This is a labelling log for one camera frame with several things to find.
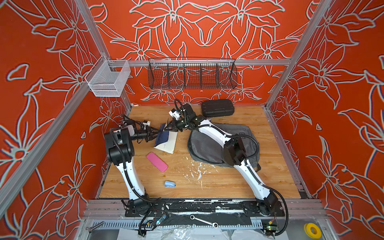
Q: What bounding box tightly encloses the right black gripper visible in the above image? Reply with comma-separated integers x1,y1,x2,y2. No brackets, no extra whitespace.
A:
161,117,190,132

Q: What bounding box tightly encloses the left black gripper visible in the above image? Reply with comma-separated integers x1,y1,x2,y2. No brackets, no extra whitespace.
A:
131,126,160,143

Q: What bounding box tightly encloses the grey student backpack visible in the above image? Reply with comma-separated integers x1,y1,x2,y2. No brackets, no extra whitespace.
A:
187,123,261,171

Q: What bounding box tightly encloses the blue notebook yellow label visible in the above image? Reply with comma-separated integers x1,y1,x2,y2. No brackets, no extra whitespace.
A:
154,124,169,147

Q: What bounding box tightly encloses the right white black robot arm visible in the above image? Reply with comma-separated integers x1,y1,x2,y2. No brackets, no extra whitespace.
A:
164,99,289,217

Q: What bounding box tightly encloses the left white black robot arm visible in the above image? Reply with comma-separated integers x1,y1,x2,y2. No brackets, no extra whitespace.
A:
104,115,161,212

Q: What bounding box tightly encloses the pink pencil case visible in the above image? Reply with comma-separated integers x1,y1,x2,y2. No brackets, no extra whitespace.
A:
146,152,169,173

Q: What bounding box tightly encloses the black hard case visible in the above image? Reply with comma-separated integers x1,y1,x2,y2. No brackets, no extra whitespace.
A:
202,99,235,118

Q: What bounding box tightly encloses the light blue stapler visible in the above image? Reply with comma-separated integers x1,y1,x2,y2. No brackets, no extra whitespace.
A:
164,181,176,188

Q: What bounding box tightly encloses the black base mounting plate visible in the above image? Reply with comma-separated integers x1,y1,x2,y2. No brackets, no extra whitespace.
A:
121,198,286,217

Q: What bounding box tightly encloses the yellow tape roll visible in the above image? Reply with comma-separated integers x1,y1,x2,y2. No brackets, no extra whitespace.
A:
304,223,322,239

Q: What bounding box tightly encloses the black wire wall basket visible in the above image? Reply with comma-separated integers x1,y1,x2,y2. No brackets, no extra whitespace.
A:
148,57,238,90

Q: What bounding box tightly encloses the white wire wall basket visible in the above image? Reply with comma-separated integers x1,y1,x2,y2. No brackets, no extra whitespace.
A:
85,55,131,97

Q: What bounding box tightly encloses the grey bolt on frame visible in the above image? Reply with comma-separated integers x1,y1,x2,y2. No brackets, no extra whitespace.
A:
87,222,105,233

